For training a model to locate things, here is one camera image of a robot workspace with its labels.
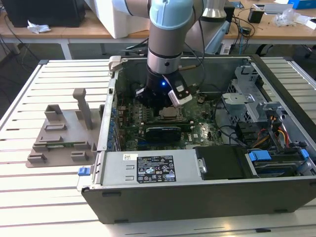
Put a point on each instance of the silver CPU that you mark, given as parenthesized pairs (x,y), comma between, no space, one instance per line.
(171,112)

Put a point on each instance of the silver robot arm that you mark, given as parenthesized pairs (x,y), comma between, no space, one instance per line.
(164,44)

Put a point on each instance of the CPU socket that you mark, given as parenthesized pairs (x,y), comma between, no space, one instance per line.
(172,118)

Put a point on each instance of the black graphics card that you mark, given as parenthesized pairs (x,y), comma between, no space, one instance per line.
(163,133)

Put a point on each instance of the brown curved tube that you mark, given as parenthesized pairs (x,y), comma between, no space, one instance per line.
(190,67)

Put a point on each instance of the round coin battery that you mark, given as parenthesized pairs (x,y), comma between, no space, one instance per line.
(201,99)

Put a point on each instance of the blue expansion slot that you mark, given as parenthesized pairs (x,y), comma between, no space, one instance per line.
(143,143)

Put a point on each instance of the green motherboard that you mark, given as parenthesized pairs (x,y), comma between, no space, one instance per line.
(200,123)

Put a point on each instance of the white box machine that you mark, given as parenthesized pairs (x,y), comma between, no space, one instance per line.
(128,27)

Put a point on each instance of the silver power supply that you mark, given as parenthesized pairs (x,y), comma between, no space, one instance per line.
(118,170)

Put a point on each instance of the silver drive cage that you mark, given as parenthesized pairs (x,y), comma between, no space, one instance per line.
(247,103)

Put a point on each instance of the grey parts rack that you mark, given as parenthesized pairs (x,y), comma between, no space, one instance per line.
(61,128)

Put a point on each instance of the black plastic shroud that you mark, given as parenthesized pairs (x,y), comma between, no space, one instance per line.
(222,163)

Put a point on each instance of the black power connector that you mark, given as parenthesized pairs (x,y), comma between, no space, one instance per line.
(244,132)

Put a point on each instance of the light wood desk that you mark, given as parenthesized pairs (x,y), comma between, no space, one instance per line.
(271,32)
(74,33)

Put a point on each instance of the green RAM stick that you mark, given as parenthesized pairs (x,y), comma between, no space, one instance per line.
(60,145)

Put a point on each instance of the small black device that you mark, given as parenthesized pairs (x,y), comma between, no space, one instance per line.
(246,30)

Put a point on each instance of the open PC case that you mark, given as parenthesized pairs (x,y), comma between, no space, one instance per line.
(197,205)

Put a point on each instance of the hard disk in blue carrier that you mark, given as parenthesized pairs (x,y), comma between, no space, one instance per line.
(259,156)

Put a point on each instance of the small black cube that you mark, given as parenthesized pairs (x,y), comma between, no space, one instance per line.
(255,16)

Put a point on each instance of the crumpled white paper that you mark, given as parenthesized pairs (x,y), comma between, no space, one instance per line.
(37,27)

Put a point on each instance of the black computer tower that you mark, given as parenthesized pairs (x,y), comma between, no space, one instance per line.
(44,14)

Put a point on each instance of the flat white tray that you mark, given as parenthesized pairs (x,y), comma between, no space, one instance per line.
(279,9)

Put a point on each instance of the clear plastic bag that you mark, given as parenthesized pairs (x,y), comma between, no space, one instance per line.
(286,17)

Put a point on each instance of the small white box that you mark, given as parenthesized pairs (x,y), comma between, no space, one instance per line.
(311,23)

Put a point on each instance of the blue cardboard box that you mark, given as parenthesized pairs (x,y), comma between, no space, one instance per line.
(303,4)

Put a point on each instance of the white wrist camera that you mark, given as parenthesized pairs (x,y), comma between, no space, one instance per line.
(181,98)

